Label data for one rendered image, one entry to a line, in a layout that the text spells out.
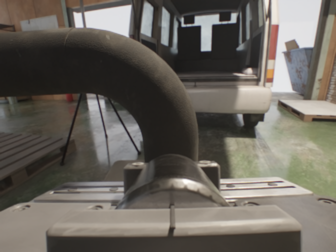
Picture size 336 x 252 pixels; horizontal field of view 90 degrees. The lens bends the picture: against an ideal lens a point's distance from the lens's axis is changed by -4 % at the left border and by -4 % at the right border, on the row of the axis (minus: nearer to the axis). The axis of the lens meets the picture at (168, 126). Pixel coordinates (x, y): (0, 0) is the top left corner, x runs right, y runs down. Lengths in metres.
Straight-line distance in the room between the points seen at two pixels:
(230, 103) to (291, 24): 4.44
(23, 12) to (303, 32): 7.19
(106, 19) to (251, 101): 5.72
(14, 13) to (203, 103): 5.67
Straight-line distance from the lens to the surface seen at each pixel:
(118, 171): 1.04
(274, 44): 1.93
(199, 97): 1.76
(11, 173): 1.58
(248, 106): 1.82
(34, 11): 5.96
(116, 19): 6.56
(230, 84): 1.92
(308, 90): 4.20
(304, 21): 6.10
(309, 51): 4.58
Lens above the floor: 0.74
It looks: 19 degrees down
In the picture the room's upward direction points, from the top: 2 degrees counter-clockwise
